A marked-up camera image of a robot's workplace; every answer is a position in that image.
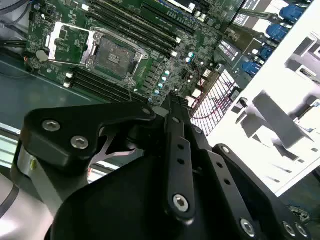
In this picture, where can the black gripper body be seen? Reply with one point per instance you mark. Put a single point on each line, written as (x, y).
(120, 207)

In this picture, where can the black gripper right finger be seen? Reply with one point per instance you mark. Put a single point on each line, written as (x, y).
(235, 200)

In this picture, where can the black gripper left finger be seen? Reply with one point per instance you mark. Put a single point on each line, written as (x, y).
(62, 140)

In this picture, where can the metal locking lever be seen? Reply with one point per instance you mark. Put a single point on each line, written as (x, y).
(130, 93)

